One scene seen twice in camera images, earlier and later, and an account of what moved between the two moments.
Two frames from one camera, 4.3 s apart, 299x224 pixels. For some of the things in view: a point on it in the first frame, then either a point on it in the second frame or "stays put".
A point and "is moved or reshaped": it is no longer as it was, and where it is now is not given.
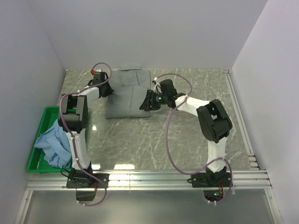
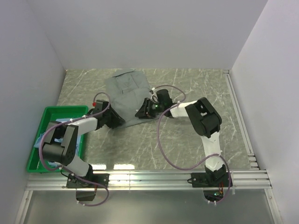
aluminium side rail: [240, 120] stays put
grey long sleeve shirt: [130, 83] is moved or reshaped
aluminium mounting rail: [159, 180] stays put
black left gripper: [110, 90] → [117, 119]
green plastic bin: [37, 164] stays put
